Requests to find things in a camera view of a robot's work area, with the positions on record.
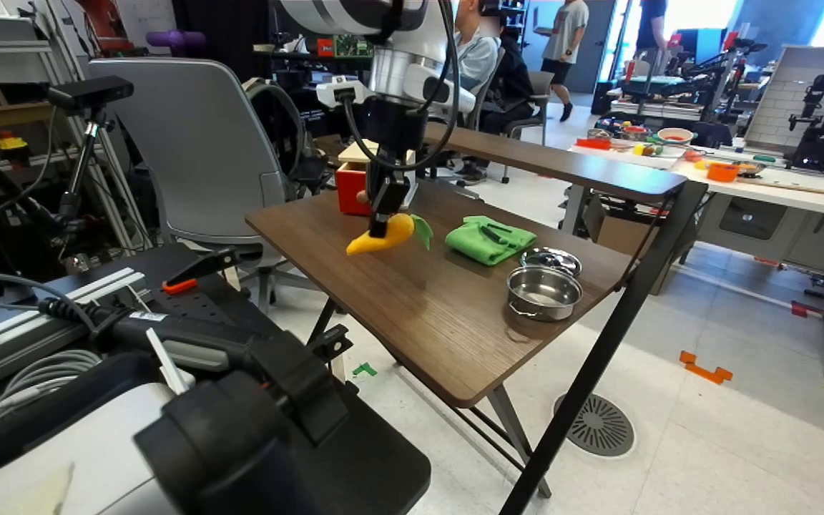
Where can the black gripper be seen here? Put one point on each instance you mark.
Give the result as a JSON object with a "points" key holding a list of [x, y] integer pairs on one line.
{"points": [[394, 132]]}

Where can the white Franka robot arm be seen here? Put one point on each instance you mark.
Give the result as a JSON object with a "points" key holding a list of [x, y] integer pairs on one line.
{"points": [[398, 68]]}

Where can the red and white box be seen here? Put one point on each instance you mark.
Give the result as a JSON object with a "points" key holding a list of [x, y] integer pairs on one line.
{"points": [[351, 191]]}

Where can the green folded cloth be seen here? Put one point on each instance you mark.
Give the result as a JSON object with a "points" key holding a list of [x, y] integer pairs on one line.
{"points": [[484, 244]]}

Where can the brown two-tier desk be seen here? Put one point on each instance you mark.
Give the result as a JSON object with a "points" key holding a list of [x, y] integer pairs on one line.
{"points": [[431, 305]]}

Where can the green circuit board box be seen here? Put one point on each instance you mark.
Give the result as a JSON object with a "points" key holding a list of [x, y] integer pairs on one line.
{"points": [[351, 45]]}

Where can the small shiny metal cup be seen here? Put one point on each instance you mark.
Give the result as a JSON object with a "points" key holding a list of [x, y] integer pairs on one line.
{"points": [[551, 255]]}

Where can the seated person in blue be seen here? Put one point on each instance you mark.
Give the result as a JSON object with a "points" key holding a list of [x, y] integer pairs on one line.
{"points": [[479, 58]]}

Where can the steel bowl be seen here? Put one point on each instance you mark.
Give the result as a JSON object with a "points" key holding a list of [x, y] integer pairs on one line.
{"points": [[541, 292]]}

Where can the grey office chair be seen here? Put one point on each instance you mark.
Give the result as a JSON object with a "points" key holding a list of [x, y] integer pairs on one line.
{"points": [[193, 152]]}

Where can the red flat object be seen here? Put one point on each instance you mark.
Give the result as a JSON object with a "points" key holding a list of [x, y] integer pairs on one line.
{"points": [[592, 145]]}

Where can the orange clamp tab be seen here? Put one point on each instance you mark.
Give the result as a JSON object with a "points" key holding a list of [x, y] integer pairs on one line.
{"points": [[178, 287]]}

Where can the standing person grey shirt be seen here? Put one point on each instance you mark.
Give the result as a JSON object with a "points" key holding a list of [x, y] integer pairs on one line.
{"points": [[565, 48]]}

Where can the purple object on shelf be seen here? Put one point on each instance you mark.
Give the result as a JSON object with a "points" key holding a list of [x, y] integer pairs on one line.
{"points": [[175, 39]]}

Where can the round floor drain grate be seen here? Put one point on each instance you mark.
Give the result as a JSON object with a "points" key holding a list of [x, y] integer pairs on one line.
{"points": [[600, 427]]}

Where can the standing person dark shirt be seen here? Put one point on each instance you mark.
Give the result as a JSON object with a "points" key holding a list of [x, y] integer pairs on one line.
{"points": [[651, 29]]}

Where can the orange bowl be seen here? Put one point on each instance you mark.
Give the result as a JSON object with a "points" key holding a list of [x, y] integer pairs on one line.
{"points": [[721, 174]]}

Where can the orange floor marker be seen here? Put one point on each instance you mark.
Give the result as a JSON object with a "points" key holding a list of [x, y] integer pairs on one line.
{"points": [[704, 371]]}

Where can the yellow object on shelf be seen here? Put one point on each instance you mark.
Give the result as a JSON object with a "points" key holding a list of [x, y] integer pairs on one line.
{"points": [[12, 145]]}

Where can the white work table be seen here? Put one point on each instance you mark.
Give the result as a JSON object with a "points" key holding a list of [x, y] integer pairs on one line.
{"points": [[773, 188]]}

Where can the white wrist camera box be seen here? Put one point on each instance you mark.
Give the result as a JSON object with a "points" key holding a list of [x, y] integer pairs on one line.
{"points": [[342, 92]]}

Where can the black padded foreground mount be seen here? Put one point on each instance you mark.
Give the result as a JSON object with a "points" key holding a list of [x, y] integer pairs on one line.
{"points": [[271, 440]]}

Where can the black camera on tripod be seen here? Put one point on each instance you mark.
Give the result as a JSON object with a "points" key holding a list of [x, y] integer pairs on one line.
{"points": [[87, 92]]}

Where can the aluminium rail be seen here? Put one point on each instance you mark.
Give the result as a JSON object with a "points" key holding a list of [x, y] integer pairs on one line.
{"points": [[12, 325]]}

